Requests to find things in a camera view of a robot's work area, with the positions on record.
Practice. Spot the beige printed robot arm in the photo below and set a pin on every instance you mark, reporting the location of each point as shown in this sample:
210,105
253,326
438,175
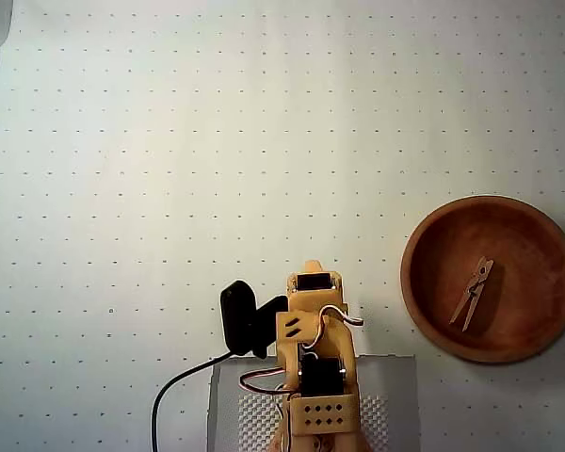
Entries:
336,343

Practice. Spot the white textured mat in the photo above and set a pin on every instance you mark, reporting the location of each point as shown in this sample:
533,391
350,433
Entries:
254,414

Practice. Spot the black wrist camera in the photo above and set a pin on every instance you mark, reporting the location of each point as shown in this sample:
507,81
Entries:
237,320

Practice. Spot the brown wooden bowl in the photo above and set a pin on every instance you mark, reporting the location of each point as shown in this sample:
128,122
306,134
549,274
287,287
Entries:
522,235

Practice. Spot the grey translucent base plate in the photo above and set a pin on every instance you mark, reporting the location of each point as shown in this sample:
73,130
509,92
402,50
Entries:
395,376

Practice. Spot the wooden clothespin with metal spring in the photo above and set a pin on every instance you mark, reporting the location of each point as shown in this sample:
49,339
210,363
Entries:
479,278

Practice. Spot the beige printed gripper body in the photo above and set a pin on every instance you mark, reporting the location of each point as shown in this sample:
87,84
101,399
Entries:
310,282

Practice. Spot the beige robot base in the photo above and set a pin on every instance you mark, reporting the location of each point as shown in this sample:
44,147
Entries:
353,442

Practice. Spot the white dotted paper mat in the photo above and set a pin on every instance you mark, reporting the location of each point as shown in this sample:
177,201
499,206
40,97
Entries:
122,188

